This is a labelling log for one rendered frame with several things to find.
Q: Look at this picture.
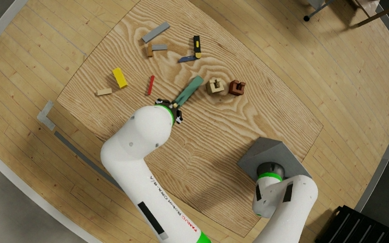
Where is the yellow rectangular block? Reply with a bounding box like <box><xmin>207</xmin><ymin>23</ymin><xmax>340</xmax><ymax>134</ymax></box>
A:
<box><xmin>113</xmin><ymin>67</ymin><xmax>128</xmax><ymax>89</ymax></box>

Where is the try square with wooden stock and grey blade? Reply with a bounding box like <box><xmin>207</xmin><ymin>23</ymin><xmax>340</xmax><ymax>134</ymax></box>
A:
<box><xmin>148</xmin><ymin>44</ymin><xmax>167</xmax><ymax>57</ymax></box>

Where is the black and yellow sliding bevel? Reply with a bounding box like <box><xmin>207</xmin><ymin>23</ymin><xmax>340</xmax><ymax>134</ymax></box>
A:
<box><xmin>179</xmin><ymin>36</ymin><xmax>201</xmax><ymax>62</ymax></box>

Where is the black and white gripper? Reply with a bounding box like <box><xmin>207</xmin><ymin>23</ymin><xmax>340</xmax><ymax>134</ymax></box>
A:
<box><xmin>155</xmin><ymin>98</ymin><xmax>183</xmax><ymax>124</ymax></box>

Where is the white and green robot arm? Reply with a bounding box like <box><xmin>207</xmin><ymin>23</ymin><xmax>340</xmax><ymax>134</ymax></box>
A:
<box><xmin>100</xmin><ymin>102</ymin><xmax>318</xmax><ymax>243</ymax></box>

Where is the green flat bar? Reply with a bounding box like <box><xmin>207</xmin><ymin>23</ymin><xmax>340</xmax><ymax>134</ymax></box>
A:
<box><xmin>175</xmin><ymin>75</ymin><xmax>204</xmax><ymax>108</ymax></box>

